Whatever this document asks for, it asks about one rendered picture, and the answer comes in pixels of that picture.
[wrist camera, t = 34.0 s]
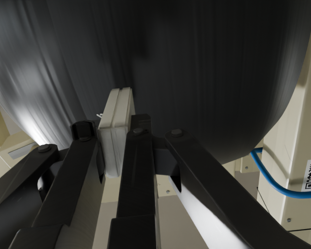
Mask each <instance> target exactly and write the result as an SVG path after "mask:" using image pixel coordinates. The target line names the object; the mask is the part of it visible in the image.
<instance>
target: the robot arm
mask: <svg viewBox="0 0 311 249"><path fill-rule="evenodd" d="M70 130H71V134H72V138H73V141H72V143H71V145H70V147H69V148H67V149H63V150H58V146H57V145H56V144H44V145H43V144H42V145H40V146H38V147H36V148H35V149H33V150H32V151H31V152H30V153H29V154H27V155H26V156H25V157H24V158H23V159H22V160H20V161H19V162H18V163H17V164H16V165H15V166H13V167H12V168H11V169H10V170H9V171H8V172H6V173H5V174H4V175H3V176H2V177H1V178H0V249H92V247H93V242H94V237H95V231H96V226H97V221H98V216H99V211H100V206H101V201H102V196H103V191H104V186H105V181H106V178H105V173H104V170H105V171H106V176H107V177H109V178H117V177H119V175H121V181H120V188H119V196H118V204H117V214H116V218H112V219H111V224H110V231H109V238H108V244H107V249H161V240H160V226H159V212H158V197H157V179H156V174H157V175H168V179H169V182H170V184H171V185H172V187H173V189H174V190H175V192H176V194H177V195H178V197H179V199H180V200H181V202H182V204H183V206H184V207H185V209H186V211H187V212H188V214H189V216H190V217H191V219H192V221H193V222H194V224H195V226H196V227H197V229H198V231H199V232H200V234H201V236H202V237H203V239H204V241H205V242H206V244H207V246H208V247H209V249H311V245H310V244H308V243H307V242H305V241H303V240H302V239H300V238H298V237H297V236H295V235H293V234H291V233H290V232H288V231H286V230H285V229H284V228H283V227H282V226H281V225H280V224H279V223H278V222H277V221H276V220H275V219H274V218H273V217H272V216H271V215H270V214H269V213H268V212H267V211H266V210H265V209H264V207H263V206H262V205H261V204H260V203H259V202H258V201H257V200H256V199H255V198H254V197H253V196H252V195H251V194H250V193H249V192H248V191H247V190H246V189H245V188H244V187H243V186H242V185H241V184H240V183H239V182H238V181H237V180H236V179H235V178H234V177H233V176H232V175H231V174H230V173H229V172H228V171H227V170H226V169H225V168H224V167H223V166H222V165H221V164H220V163H219V162H218V161H217V160H216V159H215V158H214V157H213V156H212V155H211V154H210V153H209V152H208V151H207V150H206V149H205V148H204V147H203V146H202V145H201V144H200V143H199V142H198V141H197V140H196V139H195V138H194V136H193V135H192V134H191V133H190V132H188V131H187V130H184V129H174V130H170V131H168V132H166V133H165V135H164V138H163V137H157V136H154V135H153V131H152V122H151V116H150V115H148V114H138V115H136V114H135V107H134V100H133V93H132V89H131V88H130V87H124V88H122V89H119V88H115V89H112V90H111V92H110V95H109V98H108V101H107V104H106V107H105V109H104V112H103V115H102V118H101V119H98V120H83V121H78V122H75V123H73V124H71V125H70ZM38 180H39V182H40V185H41V187H40V188H39V189H38Z"/></svg>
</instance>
